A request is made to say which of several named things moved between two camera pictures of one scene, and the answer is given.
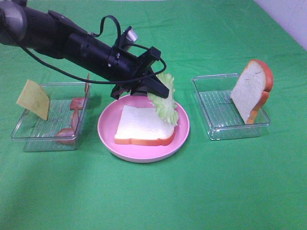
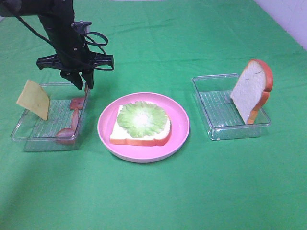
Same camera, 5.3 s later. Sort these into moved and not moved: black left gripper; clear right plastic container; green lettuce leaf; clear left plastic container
Moved: green lettuce leaf; black left gripper
Not moved: clear right plastic container; clear left plastic container
